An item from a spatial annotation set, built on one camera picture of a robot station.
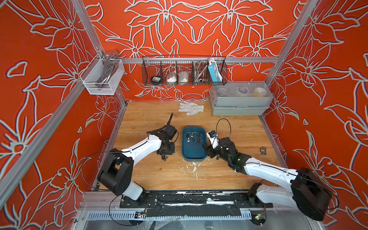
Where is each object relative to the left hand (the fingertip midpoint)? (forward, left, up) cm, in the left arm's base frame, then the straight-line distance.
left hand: (170, 151), depth 87 cm
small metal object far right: (+5, -60, -2) cm, 60 cm away
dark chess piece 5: (-3, +2, -4) cm, 5 cm away
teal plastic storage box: (+13, -14, -3) cm, 19 cm away
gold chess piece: (+14, -14, -3) cm, 20 cm away
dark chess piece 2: (+14, -18, -1) cm, 23 cm away
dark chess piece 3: (+10, -15, -2) cm, 18 cm away
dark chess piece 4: (+10, -18, -2) cm, 21 cm away
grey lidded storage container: (+45, -51, +7) cm, 68 cm away
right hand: (+3, -20, +8) cm, 22 cm away
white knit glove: (+39, -13, -2) cm, 42 cm away
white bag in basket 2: (+40, -6, +27) cm, 48 cm away
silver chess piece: (+10, -11, -2) cm, 15 cm away
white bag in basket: (+37, +1, +28) cm, 47 cm away
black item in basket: (+40, +13, +25) cm, 49 cm away
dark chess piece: (+14, -11, -2) cm, 18 cm away
